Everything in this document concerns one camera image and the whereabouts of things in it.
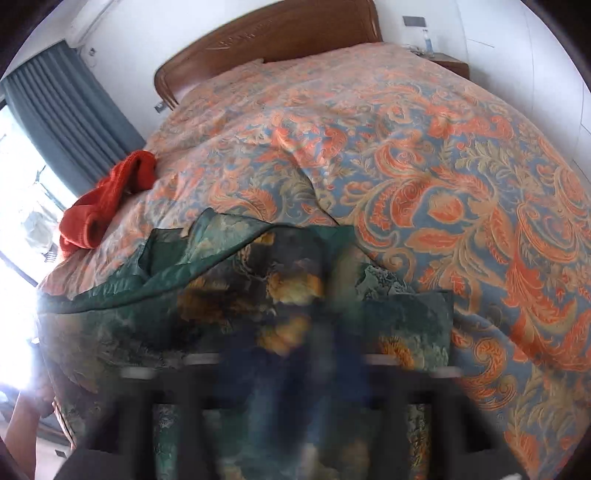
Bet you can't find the red knitted sweater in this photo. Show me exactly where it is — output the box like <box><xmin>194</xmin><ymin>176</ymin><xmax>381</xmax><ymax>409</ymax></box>
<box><xmin>58</xmin><ymin>150</ymin><xmax>158</xmax><ymax>260</ymax></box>

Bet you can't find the person's left forearm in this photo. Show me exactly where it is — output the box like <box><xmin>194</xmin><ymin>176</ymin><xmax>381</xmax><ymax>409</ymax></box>
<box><xmin>8</xmin><ymin>374</ymin><xmax>59</xmax><ymax>480</ymax></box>

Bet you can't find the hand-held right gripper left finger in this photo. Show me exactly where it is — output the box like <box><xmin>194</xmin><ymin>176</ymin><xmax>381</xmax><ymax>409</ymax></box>
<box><xmin>83</xmin><ymin>323</ymin><xmax>301</xmax><ymax>467</ymax></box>

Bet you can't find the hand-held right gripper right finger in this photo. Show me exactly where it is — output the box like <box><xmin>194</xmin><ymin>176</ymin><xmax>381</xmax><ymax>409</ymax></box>
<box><xmin>309</xmin><ymin>323</ymin><xmax>513</xmax><ymax>467</ymax></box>

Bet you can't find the wooden headboard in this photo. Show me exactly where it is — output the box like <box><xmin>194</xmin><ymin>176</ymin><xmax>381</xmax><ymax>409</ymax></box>
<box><xmin>154</xmin><ymin>0</ymin><xmax>384</xmax><ymax>110</ymax></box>

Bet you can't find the green patterned jacket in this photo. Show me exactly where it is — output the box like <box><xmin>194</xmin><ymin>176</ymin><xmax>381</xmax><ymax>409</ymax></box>
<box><xmin>39</xmin><ymin>208</ymin><xmax>455</xmax><ymax>480</ymax></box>

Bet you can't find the white wardrobe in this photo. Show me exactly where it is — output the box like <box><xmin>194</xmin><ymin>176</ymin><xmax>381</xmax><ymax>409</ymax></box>
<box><xmin>455</xmin><ymin>0</ymin><xmax>591</xmax><ymax>185</ymax></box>

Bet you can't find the bed with orange paisley quilt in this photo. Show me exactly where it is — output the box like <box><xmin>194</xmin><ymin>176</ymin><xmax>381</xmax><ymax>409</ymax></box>
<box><xmin>37</xmin><ymin>41</ymin><xmax>591</xmax><ymax>480</ymax></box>

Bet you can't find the grey-blue curtain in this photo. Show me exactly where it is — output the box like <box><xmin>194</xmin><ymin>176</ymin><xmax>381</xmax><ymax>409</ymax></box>
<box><xmin>0</xmin><ymin>41</ymin><xmax>147</xmax><ymax>195</ymax></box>

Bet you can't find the wooden nightstand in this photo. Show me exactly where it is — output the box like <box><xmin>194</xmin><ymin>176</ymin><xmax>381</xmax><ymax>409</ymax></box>
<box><xmin>427</xmin><ymin>52</ymin><xmax>471</xmax><ymax>80</ymax></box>

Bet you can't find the glass balcony door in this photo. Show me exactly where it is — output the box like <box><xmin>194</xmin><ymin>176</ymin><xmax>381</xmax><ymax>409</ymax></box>
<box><xmin>0</xmin><ymin>104</ymin><xmax>79</xmax><ymax>287</ymax></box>

